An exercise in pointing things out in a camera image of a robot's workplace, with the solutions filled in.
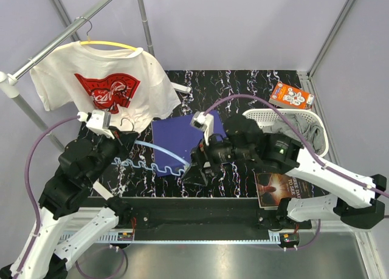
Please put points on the white t shirt red print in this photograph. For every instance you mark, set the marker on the white t shirt red print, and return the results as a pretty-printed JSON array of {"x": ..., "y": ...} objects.
[{"x": 129, "y": 84}]

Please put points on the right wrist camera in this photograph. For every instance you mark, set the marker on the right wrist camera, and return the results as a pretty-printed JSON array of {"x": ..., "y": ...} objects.
[{"x": 204, "y": 122}]

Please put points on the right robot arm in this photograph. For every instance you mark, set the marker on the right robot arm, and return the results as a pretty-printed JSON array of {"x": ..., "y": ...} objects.
[{"x": 352, "y": 198}]

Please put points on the light blue plastic hanger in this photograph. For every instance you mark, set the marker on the light blue plastic hanger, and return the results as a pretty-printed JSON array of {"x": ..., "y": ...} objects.
[{"x": 152, "y": 166}]

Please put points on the dark brown book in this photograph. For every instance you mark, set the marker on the dark brown book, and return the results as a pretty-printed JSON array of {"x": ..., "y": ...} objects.
[{"x": 272, "y": 188}]

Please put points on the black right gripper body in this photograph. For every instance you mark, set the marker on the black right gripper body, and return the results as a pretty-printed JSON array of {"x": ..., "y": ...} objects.
[{"x": 213, "y": 152}]

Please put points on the blue ring binder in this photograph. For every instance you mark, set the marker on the blue ring binder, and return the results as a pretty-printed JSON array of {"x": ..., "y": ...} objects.
[{"x": 176, "y": 135}]

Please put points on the white plastic basket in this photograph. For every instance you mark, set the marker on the white plastic basket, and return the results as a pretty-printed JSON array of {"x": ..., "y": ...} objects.
[{"x": 267, "y": 117}]

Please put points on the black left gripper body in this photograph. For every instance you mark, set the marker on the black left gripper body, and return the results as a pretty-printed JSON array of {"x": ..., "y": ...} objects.
[{"x": 121, "y": 149}]

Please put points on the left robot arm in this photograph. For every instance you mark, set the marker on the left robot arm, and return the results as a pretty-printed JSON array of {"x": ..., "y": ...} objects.
[{"x": 80, "y": 166}]

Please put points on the yellow plastic hanger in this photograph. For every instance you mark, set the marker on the yellow plastic hanger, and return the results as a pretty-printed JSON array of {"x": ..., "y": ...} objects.
[{"x": 104, "y": 43}]

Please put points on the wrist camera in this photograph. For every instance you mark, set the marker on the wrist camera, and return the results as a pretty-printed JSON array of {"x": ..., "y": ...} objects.
[
  {"x": 204, "y": 122},
  {"x": 98, "y": 121}
]

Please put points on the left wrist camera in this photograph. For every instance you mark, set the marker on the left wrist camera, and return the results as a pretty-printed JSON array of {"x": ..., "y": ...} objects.
[{"x": 98, "y": 121}]

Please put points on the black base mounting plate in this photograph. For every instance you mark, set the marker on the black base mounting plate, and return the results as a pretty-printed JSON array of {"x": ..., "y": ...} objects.
[{"x": 195, "y": 220}]

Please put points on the grey t shirt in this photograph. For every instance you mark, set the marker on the grey t shirt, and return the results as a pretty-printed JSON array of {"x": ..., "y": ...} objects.
[{"x": 311, "y": 131}]

